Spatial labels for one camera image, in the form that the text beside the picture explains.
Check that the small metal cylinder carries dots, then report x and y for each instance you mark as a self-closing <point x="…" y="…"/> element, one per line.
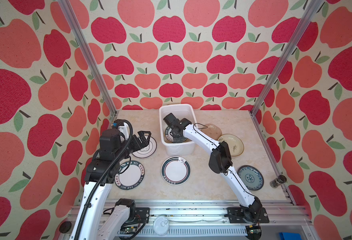
<point x="278" y="181"/>

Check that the white plate green red rim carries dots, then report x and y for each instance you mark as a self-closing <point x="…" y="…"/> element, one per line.
<point x="175" y="170"/>

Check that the left aluminium frame post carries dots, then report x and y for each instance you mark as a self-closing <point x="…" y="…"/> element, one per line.
<point x="71" y="19"/>

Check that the black round knob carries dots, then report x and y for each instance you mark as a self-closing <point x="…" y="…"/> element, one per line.
<point x="65" y="227"/>

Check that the white plate green lettered rim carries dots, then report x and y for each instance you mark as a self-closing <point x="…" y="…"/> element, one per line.
<point x="173" y="139"/>

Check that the cream plate with plant drawing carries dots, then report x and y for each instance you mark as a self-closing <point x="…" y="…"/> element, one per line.
<point x="235" y="144"/>

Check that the white plastic bin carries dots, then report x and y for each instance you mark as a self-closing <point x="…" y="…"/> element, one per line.
<point x="180" y="111"/>

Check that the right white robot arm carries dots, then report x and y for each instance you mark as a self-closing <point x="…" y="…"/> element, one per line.
<point x="220" y="162"/>

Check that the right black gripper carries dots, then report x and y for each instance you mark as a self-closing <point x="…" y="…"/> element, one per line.
<point x="177" y="137"/>

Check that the pink ribbed glass plate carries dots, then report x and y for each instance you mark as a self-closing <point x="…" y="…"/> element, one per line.
<point x="212" y="131"/>

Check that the white plate black flower outline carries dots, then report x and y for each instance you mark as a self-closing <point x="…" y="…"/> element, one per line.
<point x="147" y="151"/>

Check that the white plate green text rim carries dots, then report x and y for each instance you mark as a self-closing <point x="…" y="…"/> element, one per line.
<point x="130" y="175"/>

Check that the right aluminium frame post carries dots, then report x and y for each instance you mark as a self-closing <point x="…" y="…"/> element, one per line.
<point x="302" y="26"/>

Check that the aluminium front rail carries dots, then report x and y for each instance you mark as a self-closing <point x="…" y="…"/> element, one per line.
<point x="205" y="218"/>

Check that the blue object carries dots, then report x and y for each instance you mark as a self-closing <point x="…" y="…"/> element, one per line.
<point x="289" y="236"/>

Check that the aluminium frame post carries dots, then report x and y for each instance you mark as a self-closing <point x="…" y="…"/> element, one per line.
<point x="302" y="26"/>
<point x="71" y="19"/>

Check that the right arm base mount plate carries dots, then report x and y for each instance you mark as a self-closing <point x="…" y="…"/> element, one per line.
<point x="240" y="216"/>

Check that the white round cap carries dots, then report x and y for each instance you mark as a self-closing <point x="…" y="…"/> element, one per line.
<point x="161" y="226"/>

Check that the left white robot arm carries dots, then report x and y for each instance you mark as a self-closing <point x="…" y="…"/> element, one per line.
<point x="99" y="180"/>

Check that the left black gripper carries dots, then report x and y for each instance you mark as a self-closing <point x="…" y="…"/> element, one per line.
<point x="145" y="142"/>

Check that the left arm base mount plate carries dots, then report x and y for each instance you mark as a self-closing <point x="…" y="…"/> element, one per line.
<point x="141" y="215"/>

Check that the blue patterned plate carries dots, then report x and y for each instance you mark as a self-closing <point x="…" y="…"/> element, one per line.
<point x="251" y="177"/>

